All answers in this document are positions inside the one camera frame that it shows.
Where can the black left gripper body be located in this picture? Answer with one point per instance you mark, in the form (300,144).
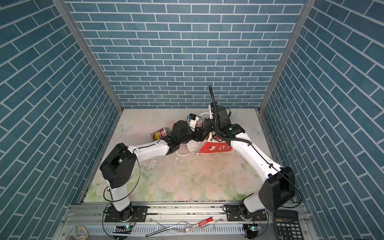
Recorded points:
(196,137)

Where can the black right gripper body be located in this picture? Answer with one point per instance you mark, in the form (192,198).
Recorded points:
(209,125)

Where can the red white paper bag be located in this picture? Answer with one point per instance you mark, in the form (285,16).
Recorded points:
(212,144)

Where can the orange fruit candy packet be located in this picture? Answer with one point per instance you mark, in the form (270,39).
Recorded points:
(157,135)

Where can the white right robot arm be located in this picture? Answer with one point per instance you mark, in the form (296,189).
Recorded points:
(278,182)

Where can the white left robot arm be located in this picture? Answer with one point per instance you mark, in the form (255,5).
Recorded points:
(119,164)

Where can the red marker pen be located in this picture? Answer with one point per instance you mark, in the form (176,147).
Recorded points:
(198,225)

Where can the metal rod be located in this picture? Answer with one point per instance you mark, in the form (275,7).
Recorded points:
(167,229)

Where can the black calculator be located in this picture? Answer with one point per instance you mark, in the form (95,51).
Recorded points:
(287,225)

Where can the beige rubber band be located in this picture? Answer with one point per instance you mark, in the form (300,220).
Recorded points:
(80,233)

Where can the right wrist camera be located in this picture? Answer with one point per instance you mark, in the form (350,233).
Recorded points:
(221,112)

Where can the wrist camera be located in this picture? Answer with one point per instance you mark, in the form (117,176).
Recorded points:
(192,121)
(221,112)

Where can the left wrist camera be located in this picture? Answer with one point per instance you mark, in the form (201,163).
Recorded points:
(192,121)

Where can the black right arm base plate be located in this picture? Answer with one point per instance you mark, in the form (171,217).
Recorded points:
(235,213)

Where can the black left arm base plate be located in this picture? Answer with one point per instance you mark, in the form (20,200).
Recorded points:
(139,213)

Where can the aluminium front rail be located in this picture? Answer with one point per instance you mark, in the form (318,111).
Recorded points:
(160,215)

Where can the aluminium corner frame post right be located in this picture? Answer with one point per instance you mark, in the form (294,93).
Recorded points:
(304,14)

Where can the aluminium corner frame post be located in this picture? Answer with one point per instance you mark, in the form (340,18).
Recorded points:
(304,14)
(76,32)

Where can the aluminium corner frame post left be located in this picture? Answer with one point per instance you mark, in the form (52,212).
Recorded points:
(76,32)

